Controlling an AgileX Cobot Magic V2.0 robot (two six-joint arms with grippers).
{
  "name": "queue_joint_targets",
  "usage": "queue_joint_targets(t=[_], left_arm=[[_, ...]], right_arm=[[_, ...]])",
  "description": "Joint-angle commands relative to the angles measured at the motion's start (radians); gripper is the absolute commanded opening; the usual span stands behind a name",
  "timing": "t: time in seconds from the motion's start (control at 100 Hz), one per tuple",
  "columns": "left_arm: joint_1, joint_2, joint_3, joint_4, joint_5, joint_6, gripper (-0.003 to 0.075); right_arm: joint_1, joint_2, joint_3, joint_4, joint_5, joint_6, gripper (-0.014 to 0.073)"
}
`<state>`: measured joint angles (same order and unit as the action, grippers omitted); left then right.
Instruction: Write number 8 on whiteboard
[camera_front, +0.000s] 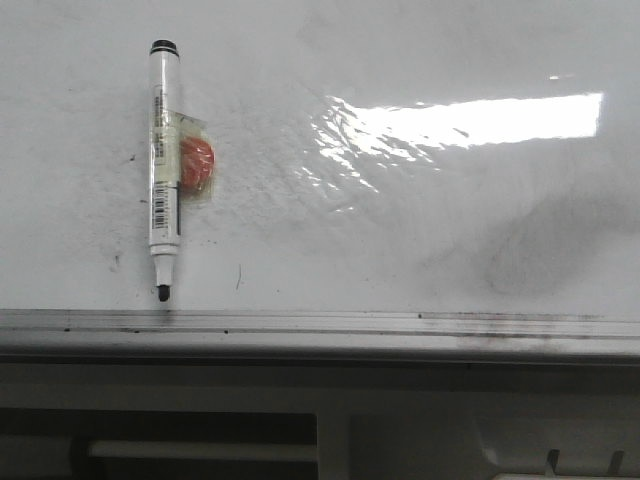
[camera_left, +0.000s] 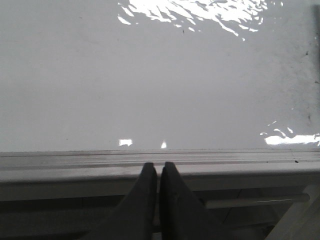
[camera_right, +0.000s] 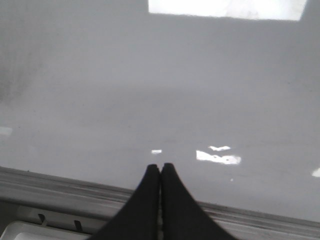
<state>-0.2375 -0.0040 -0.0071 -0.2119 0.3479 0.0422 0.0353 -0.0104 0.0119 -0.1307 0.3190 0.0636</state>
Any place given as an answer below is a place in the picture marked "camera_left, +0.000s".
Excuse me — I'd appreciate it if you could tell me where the white whiteboard with aluminium frame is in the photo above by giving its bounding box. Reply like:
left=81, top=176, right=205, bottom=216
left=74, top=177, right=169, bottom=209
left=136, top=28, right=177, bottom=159
left=0, top=0, right=320, bottom=201

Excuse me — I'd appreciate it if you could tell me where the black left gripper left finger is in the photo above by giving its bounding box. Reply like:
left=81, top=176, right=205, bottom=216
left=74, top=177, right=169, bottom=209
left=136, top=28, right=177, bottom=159
left=81, top=162, right=157, bottom=240

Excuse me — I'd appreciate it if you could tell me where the white horizontal rod under board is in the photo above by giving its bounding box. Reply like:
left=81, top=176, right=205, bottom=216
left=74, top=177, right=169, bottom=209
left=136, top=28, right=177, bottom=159
left=205, top=193, right=310, bottom=209

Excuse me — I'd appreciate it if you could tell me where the white cart frame below board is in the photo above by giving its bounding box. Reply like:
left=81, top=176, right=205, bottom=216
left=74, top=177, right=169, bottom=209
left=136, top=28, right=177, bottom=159
left=0, top=179, right=305, bottom=240

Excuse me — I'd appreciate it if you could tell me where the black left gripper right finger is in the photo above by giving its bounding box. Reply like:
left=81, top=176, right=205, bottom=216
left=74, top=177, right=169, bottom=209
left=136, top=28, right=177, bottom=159
left=159, top=162, right=239, bottom=240

